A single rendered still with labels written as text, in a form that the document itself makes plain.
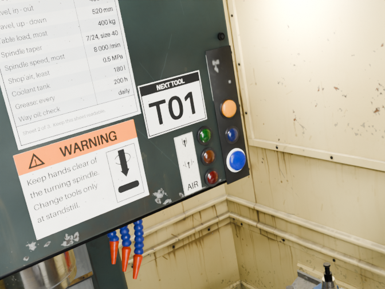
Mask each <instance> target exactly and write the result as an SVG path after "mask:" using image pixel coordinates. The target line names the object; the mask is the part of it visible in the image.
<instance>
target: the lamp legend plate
mask: <svg viewBox="0 0 385 289"><path fill-rule="evenodd" d="M174 141H175V147H176V153H177V156H178V162H179V168H180V174H181V177H182V184H183V189H184V195H185V196H187V195H189V194H191V193H194V192H197V191H199V190H201V189H202V184H201V178H200V175H199V168H198V162H197V156H196V152H195V146H194V140H193V134H192V132H189V133H187V134H184V135H181V136H178V137H176V138H174Z"/></svg>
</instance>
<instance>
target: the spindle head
mask: <svg viewBox="0 0 385 289"><path fill-rule="evenodd" d="M118 3H119V9H120V14H121V19H122V23H123V28H124V34H125V39H126V42H127V48H128V53H129V58H130V62H131V67H132V73H133V78H134V81H135V87H136V92H137V97H138V101H139V106H140V112H141V114H137V115H134V116H130V117H128V118H124V119H120V120H117V121H114V122H111V123H107V124H104V125H101V126H97V127H94V128H90V129H88V130H84V131H80V132H77V133H74V134H71V135H67V136H63V137H61V138H57V139H54V140H50V141H48V142H44V143H40V144H37V145H34V146H31V147H27V148H25V149H21V150H19V149H18V146H17V143H16V139H15V136H14V132H13V128H12V125H11V121H10V118H9V114H8V111H7V108H6V103H5V100H4V97H3V93H2V90H1V85H0V280H2V279H4V278H6V277H9V276H11V275H14V274H16V273H18V272H21V271H23V270H25V269H27V268H30V267H32V266H34V265H36V264H39V263H42V262H43V261H46V260H48V259H51V258H53V257H55V256H58V255H60V254H62V253H64V252H67V251H69V250H71V249H73V248H76V247H79V246H81V245H83V244H85V243H88V242H90V241H92V240H94V239H97V238H99V237H101V236H104V235H106V234H109V233H111V232H113V231H116V230H118V229H120V228H122V227H124V226H127V225H129V224H131V223H134V222H136V221H139V220H141V219H143V218H146V217H148V216H150V215H152V214H155V213H157V212H159V211H161V210H164V209H167V208H169V207H171V206H173V205H176V204H178V203H180V202H182V201H185V200H188V199H189V198H192V197H194V196H197V195H199V194H201V193H204V192H206V191H208V190H210V189H213V188H215V187H217V186H219V185H222V184H224V183H226V175H225V168H224V164H223V158H222V150H221V144H220V140H219V133H218V126H217V119H216V115H215V108H214V102H213V96H212V91H211V85H210V78H209V72H208V67H207V60H206V52H205V51H208V50H212V49H216V48H221V47H224V46H229V45H230V44H229V37H228V32H227V25H226V18H225V10H224V6H223V0H118ZM197 70H199V74H200V78H201V85H202V92H203V98H204V102H205V109H206V115H207V119H205V120H202V121H200V122H196V123H193V124H190V125H188V126H184V127H181V128H178V129H176V130H172V131H169V132H166V133H164V134H160V135H157V136H154V137H152V138H148V136H147V131H146V126H145V122H144V117H143V111H142V106H141V102H140V97H139V92H138V86H140V85H144V84H148V83H152V82H155V81H159V80H163V79H167V78H170V77H174V76H178V75H182V74H185V73H189V72H193V71H197ZM132 119H133V121H134V124H135V130H136V135H137V140H138V144H139V149H140V153H141V157H142V163H143V167H144V173H145V176H146V181H147V186H148V192H149V195H147V196H145V197H142V198H140V199H138V200H135V201H132V202H130V203H127V204H125V205H123V206H120V207H118V208H115V209H112V210H110V211H108V212H105V213H103V214H100V215H98V216H96V217H93V218H90V219H88V220H85V221H83V222H80V223H78V224H76V225H73V226H70V227H69V228H66V229H63V230H61V231H58V232H56V233H53V234H51V235H48V236H46V237H43V238H41V239H39V240H37V238H36V234H35V231H34V228H33V224H32V220H31V218H30V214H29V210H28V206H27V203H26V200H25V196H24V193H23V190H22V186H21V182H20V179H19V175H18V171H17V168H16V165H15V162H14V158H13V156H14V155H17V154H20V153H24V152H27V151H30V150H34V149H37V148H40V147H44V146H47V145H50V144H53V143H57V142H60V141H63V140H66V139H70V138H73V137H76V136H79V135H83V134H86V133H89V132H92V131H96V130H99V129H102V128H106V127H109V126H112V125H116V124H119V123H122V122H126V121H129V120H132ZM203 126H208V127H210V128H211V129H212V132H213V138H212V140H211V142H210V143H209V144H207V145H202V144H200V143H199V142H198V140H197V132H198V130H199V129H200V128H201V127H203ZM189 132H192V135H193V140H194V146H195V152H196V156H197V162H198V168H199V175H200V178H201V184H202V189H201V190H199V191H197V192H194V193H191V194H189V195H187V196H185V195H184V189H183V184H182V177H181V174H180V168H179V162H178V156H177V153H176V147H175V141H174V138H176V137H178V136H181V135H184V134H187V133H189ZM207 147H211V148H213V149H214V150H215V152H216V155H217V157H216V160H215V162H214V163H213V164H212V165H211V166H205V165H204V164H203V163H202V162H201V153H202V151H203V150H204V149H205V148H207ZM211 168H214V169H217V170H218V171H219V175H220V178H219V182H218V183H217V184H216V185H215V186H212V187H211V186H207V185H206V183H205V180H204V177H205V173H206V172H207V171H208V169H211Z"/></svg>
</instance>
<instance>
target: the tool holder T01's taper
mask: <svg viewBox="0 0 385 289"><path fill-rule="evenodd" d="M321 289H337V285H336V282H335V278H334V277H332V280H331V281H326V280H324V277H323V278H322V286H321Z"/></svg>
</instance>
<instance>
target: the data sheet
mask: <svg viewBox="0 0 385 289"><path fill-rule="evenodd" d="M0 85H1V90H2V93H3V97H4V100H5V103H6V108H7V111H8V114H9V118H10V121H11V125H12V128H13V132H14V136H15V139H16V143H17V146H18V149H19V150H21V149H25V148H27V147H31V146H34V145H38V144H40V143H44V142H48V141H50V140H54V139H57V138H61V137H63V136H67V135H71V134H74V133H77V132H80V131H84V130H88V129H90V128H94V127H97V126H101V125H104V124H107V123H111V122H114V121H117V120H120V119H124V118H128V117H130V116H134V115H137V114H141V112H140V106H139V101H138V95H137V92H136V87H135V81H134V78H133V73H132V67H131V62H130V58H129V53H128V48H127V42H126V39H125V34H124V28H123V23H122V19H121V14H120V9H119V3H118V0H0Z"/></svg>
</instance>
